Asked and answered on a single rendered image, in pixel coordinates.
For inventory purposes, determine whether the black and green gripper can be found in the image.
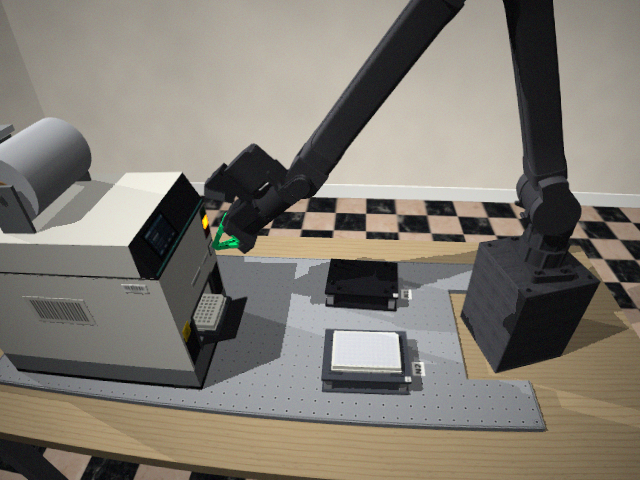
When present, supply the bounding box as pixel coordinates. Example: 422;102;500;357
212;195;275;254

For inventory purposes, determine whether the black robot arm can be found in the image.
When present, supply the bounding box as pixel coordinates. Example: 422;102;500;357
204;0;582;284

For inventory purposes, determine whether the grey cylinder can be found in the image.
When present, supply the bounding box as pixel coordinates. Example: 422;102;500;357
0;117;92;221

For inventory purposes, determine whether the white well plate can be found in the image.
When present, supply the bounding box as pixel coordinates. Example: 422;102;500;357
194;294;227;331

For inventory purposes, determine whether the white flat plate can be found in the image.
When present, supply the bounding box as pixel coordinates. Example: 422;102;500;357
331;331;402;374

